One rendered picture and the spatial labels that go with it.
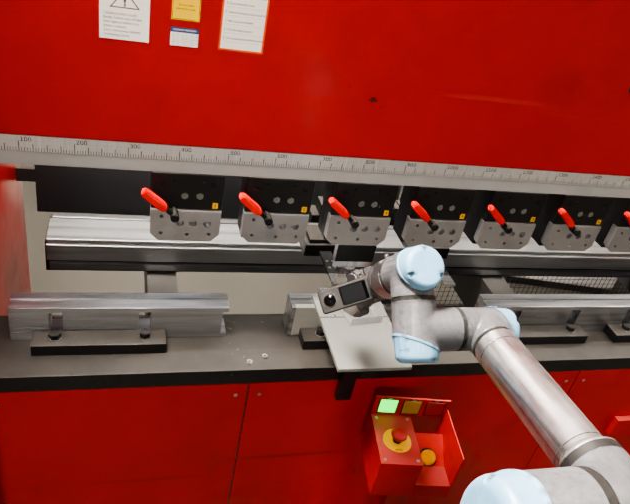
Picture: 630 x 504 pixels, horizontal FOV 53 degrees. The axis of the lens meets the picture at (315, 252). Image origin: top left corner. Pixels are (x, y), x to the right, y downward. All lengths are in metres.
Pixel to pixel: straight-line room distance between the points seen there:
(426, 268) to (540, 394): 0.26
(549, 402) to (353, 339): 0.66
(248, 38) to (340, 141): 0.30
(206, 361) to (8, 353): 0.44
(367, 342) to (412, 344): 0.48
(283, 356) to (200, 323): 0.22
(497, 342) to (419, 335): 0.12
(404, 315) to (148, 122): 0.62
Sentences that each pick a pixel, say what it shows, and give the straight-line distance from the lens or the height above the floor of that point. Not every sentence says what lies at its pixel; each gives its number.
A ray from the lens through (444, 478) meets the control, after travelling 1.72.
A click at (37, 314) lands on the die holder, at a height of 0.95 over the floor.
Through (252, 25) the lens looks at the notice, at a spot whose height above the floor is 1.66.
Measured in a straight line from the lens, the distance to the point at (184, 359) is 1.58.
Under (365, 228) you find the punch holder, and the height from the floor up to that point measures 1.22.
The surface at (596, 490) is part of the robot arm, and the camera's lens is 0.83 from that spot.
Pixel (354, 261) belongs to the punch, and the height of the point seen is 1.10.
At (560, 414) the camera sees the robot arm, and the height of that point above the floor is 1.38.
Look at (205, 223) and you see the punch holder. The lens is 1.44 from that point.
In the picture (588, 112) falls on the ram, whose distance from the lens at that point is 1.62.
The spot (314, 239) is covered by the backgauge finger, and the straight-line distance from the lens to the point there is 1.78.
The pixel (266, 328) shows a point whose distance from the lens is 1.69.
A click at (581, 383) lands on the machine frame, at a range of 2.08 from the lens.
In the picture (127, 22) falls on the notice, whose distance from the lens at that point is 1.24.
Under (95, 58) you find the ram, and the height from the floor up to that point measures 1.56.
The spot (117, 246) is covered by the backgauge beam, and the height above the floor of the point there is 0.97.
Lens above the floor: 1.98
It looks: 33 degrees down
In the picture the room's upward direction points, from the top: 12 degrees clockwise
